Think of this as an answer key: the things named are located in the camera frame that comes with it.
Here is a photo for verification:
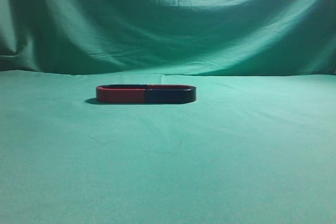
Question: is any blue-fronted horseshoe magnet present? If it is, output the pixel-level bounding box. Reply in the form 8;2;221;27
145;84;197;104

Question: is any left red-fronted horseshoe magnet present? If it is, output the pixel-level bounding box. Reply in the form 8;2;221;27
96;84;148;103

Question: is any green cloth backdrop and cover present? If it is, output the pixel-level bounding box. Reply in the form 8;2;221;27
1;0;335;223

